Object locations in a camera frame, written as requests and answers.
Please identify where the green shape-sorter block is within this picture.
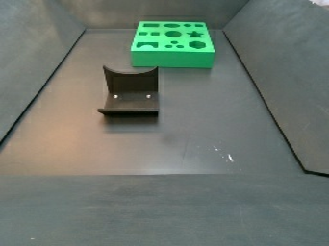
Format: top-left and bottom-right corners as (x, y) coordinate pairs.
(130, 21), (215, 68)

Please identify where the black curved holder stand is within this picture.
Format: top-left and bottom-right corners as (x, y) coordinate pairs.
(98, 66), (159, 115)

